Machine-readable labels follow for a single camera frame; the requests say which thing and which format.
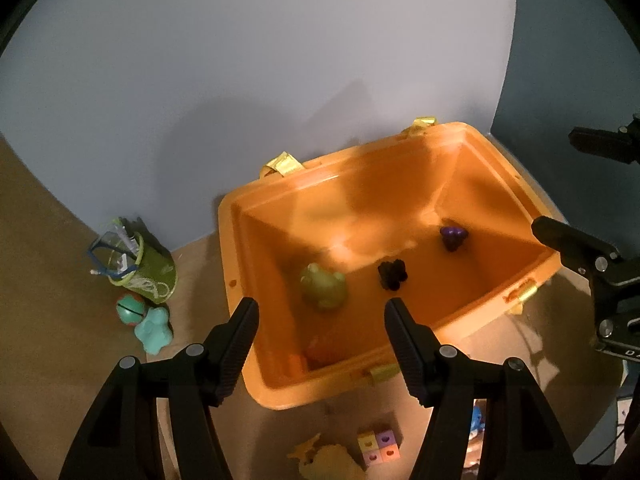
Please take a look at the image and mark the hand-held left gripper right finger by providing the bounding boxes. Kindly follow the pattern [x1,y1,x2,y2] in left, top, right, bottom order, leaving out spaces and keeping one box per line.
[384,297,581,480]

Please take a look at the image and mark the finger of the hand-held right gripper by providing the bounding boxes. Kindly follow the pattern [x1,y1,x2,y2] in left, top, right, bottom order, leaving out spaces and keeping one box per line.
[568,112,640,166]
[531,216,623,286]

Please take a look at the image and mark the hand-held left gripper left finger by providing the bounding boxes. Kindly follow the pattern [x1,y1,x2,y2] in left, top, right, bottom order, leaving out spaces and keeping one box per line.
[59,297,260,480]

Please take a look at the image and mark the small black toy figure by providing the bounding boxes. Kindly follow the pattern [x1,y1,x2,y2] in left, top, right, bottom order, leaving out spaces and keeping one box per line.
[376,259,410,292]

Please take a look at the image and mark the orange plastic crate yellow handles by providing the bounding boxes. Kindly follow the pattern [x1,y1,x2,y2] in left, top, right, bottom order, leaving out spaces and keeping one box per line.
[218,116,560,413]

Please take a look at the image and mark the multicoloured cube block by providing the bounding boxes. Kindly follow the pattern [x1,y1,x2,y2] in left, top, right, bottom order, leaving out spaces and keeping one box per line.
[357,426,402,471]

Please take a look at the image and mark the green frog toy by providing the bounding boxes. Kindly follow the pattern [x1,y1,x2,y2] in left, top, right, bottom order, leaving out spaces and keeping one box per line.
[299,262,348,313]

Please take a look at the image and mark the purple grape toy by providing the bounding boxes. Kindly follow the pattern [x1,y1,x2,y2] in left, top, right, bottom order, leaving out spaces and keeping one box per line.
[440,222,470,253]

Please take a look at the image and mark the yellow plush chick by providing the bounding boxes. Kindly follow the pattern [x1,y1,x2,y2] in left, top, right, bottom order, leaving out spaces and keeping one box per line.
[287,432,368,480]

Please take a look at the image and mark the teal rubber toy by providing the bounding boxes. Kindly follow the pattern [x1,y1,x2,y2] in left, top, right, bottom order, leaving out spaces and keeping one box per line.
[134,306,175,356]

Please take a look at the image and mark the green and orange ball toy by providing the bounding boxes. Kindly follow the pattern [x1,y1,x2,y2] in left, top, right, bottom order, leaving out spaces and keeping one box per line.
[115,294,148,327]

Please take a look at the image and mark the green mesh pen holder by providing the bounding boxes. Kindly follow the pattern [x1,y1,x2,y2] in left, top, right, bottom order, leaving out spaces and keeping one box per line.
[107,216,179,306]

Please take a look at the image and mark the blue framed glasses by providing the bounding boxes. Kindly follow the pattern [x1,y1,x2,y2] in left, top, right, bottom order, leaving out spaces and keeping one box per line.
[89,230,146,286]

